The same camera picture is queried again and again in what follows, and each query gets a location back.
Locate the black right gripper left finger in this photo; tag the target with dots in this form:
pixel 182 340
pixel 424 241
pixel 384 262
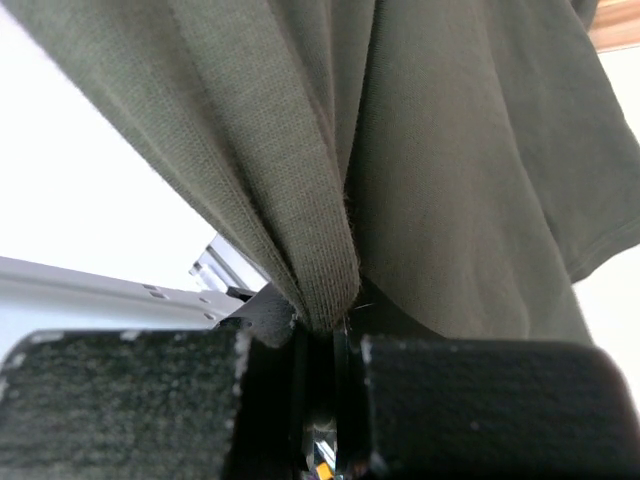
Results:
pixel 220 403

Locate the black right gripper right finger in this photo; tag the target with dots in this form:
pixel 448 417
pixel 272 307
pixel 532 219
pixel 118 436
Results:
pixel 413 405

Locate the dark olive shorts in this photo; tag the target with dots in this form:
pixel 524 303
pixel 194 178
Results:
pixel 468 158

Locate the wooden clothes rack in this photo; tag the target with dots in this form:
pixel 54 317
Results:
pixel 616 25

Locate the aluminium mounting rail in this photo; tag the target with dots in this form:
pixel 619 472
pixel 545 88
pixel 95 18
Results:
pixel 222 275

